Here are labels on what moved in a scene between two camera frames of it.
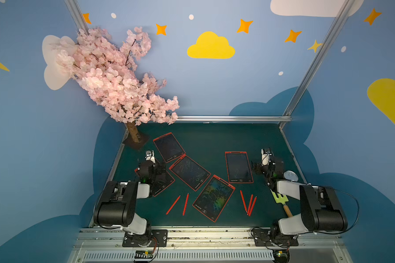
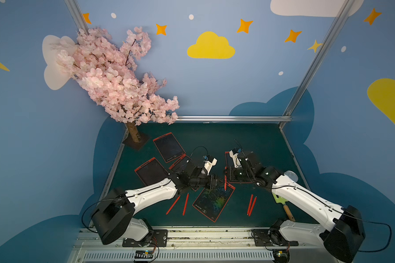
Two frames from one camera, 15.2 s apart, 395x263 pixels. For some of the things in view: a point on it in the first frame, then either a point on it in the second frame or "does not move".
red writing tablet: [238, 167] does not move
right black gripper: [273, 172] -> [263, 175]
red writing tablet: [168, 147] does not move
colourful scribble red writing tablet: [213, 198] does not move
